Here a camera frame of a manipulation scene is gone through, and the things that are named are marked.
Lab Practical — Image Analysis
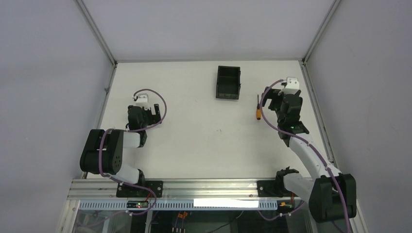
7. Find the orange black screwdriver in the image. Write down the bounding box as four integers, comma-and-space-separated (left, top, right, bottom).
256, 95, 261, 120

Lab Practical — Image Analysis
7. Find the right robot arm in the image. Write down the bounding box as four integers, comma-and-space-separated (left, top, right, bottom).
258, 86, 357, 223

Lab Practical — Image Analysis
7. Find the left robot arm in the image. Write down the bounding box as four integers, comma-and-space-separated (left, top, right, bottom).
80, 104, 161, 186

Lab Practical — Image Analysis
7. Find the black plastic bin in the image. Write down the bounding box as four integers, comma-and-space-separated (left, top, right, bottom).
216, 66, 241, 100

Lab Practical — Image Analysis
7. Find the small electronics board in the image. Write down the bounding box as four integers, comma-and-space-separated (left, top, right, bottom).
126, 201, 149, 209

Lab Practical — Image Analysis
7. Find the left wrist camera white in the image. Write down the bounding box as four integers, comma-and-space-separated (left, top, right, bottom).
133, 93, 151, 111

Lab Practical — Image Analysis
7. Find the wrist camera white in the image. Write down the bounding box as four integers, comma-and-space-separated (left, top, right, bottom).
133, 93, 151, 111
280, 77, 300, 95

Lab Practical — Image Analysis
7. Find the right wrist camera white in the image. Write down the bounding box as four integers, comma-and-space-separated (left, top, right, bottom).
280, 77, 300, 95

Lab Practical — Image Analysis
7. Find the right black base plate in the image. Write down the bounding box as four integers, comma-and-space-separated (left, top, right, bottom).
256, 179, 310, 198

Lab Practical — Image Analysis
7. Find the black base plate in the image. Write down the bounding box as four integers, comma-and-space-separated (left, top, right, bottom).
256, 179, 310, 198
116, 180, 164, 198

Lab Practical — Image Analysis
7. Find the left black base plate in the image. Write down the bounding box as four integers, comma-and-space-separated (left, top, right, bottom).
116, 180, 164, 198

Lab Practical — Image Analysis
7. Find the aluminium frame rail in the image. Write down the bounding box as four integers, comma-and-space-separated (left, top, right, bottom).
68, 178, 288, 200

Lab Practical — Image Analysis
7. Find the white slotted cable duct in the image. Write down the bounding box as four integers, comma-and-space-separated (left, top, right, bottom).
79, 199, 278, 211

